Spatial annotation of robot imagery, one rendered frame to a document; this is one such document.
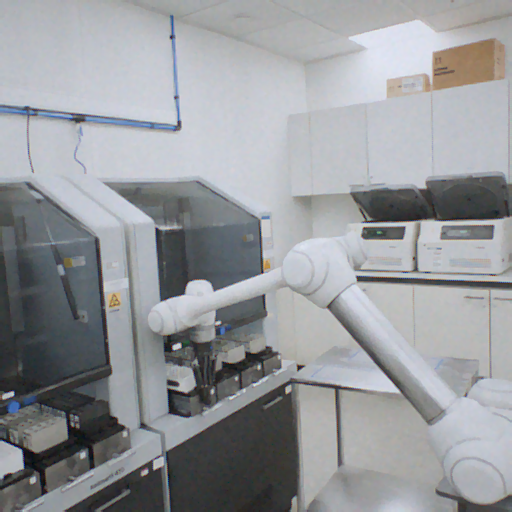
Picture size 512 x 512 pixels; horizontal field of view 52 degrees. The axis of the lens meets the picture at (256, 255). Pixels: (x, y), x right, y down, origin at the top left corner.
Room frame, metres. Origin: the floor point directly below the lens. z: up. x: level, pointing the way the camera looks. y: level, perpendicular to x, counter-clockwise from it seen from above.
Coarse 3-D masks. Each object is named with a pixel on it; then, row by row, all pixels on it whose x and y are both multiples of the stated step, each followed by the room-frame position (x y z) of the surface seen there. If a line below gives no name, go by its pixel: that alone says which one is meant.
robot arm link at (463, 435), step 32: (288, 256) 1.31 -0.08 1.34; (320, 256) 1.30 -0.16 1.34; (320, 288) 1.30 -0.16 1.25; (352, 288) 1.31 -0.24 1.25; (352, 320) 1.28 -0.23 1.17; (384, 320) 1.27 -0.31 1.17; (384, 352) 1.24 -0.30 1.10; (416, 352) 1.24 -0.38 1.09; (416, 384) 1.20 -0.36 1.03; (448, 416) 1.15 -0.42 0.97; (480, 416) 1.14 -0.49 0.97; (448, 448) 1.13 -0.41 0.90; (480, 448) 1.08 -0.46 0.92; (448, 480) 1.11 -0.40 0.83; (480, 480) 1.05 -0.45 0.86
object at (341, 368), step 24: (336, 360) 2.06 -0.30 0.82; (360, 360) 2.04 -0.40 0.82; (432, 360) 1.99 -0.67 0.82; (456, 360) 1.97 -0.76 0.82; (312, 384) 1.84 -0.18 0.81; (336, 384) 1.79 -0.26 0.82; (360, 384) 1.77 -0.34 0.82; (384, 384) 1.76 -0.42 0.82; (456, 384) 1.72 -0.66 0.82; (336, 408) 2.24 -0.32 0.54; (336, 480) 2.10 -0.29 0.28; (360, 480) 2.09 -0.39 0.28; (384, 480) 2.08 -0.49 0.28; (408, 480) 2.07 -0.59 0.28; (312, 504) 1.94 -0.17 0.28; (336, 504) 1.93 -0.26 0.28; (360, 504) 1.92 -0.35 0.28; (384, 504) 1.91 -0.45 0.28; (408, 504) 1.90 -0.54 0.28; (432, 504) 1.89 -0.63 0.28; (456, 504) 1.59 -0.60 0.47
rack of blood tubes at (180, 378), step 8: (168, 368) 1.93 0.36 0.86; (176, 368) 1.93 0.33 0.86; (184, 368) 1.93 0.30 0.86; (168, 376) 1.85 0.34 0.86; (176, 376) 1.84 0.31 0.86; (184, 376) 1.83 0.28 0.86; (192, 376) 1.83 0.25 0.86; (168, 384) 1.92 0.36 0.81; (176, 384) 1.91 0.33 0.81; (184, 384) 1.80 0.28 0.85; (192, 384) 1.83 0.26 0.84
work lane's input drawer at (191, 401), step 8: (168, 392) 1.84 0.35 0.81; (176, 392) 1.82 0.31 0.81; (184, 392) 1.79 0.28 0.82; (192, 392) 1.79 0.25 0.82; (200, 392) 1.81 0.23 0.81; (168, 400) 1.83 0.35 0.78; (176, 400) 1.80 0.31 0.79; (184, 400) 1.78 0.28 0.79; (192, 400) 1.77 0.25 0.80; (200, 400) 1.80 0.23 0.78; (184, 408) 1.78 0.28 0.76; (192, 408) 1.77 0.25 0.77; (200, 408) 1.80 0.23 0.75; (208, 408) 1.80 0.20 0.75; (216, 408) 1.81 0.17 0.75; (192, 416) 1.77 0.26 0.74
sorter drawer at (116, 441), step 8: (120, 424) 1.55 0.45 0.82; (104, 432) 1.50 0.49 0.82; (112, 432) 1.51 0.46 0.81; (120, 432) 1.52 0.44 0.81; (128, 432) 1.55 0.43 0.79; (80, 440) 1.48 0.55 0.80; (88, 440) 1.47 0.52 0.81; (96, 440) 1.46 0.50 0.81; (104, 440) 1.48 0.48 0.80; (112, 440) 1.50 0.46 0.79; (120, 440) 1.52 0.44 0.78; (128, 440) 1.54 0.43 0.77; (88, 448) 1.46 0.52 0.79; (96, 448) 1.45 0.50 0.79; (104, 448) 1.47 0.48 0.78; (112, 448) 1.50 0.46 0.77; (120, 448) 1.52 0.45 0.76; (128, 448) 1.54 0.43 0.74; (96, 456) 1.45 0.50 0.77; (104, 456) 1.47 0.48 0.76; (112, 456) 1.49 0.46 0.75; (120, 456) 1.47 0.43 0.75; (128, 456) 1.49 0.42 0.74; (96, 464) 1.45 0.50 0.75; (112, 464) 1.44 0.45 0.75
